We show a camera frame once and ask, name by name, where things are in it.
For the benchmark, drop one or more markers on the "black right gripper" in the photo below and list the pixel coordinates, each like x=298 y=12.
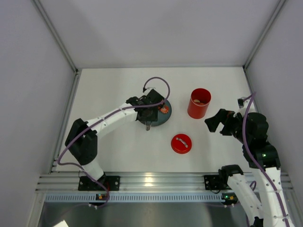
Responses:
x=225 y=123

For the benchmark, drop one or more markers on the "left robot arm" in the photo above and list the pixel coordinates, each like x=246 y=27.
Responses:
x=82 y=140

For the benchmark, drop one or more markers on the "aluminium frame post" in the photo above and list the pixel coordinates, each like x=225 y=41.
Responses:
x=46 y=19
x=264 y=32

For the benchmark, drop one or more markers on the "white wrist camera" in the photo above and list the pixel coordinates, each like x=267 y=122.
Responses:
x=243 y=103
x=147 y=88

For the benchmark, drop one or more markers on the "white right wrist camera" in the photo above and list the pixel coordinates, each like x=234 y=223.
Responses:
x=243 y=103

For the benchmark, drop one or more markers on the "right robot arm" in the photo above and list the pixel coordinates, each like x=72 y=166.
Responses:
x=268 y=207

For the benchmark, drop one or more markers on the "blue ceramic plate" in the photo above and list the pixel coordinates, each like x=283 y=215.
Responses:
x=165 y=116

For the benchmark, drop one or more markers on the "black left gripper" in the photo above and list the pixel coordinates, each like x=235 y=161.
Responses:
x=148 y=118

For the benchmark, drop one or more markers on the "grey slotted cable duct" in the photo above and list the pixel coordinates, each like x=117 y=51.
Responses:
x=142 y=197

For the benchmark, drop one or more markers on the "aluminium mounting rail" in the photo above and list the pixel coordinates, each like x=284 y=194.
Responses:
x=129 y=182

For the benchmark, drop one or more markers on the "red cylindrical tin container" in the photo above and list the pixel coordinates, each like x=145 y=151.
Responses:
x=198 y=111

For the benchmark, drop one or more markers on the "left aluminium frame post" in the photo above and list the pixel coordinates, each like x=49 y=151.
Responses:
x=46 y=19

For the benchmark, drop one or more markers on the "red tin lid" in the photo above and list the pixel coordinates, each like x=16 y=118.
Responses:
x=181 y=143

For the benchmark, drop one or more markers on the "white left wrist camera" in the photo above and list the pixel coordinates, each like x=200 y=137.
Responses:
x=147 y=88

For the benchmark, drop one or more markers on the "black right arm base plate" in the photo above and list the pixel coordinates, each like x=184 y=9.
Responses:
x=215 y=183

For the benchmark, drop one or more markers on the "red white shrimp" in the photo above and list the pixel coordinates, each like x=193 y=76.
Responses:
x=164 y=109

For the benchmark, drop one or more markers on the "right aluminium frame post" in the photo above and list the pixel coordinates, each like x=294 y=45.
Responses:
x=264 y=32

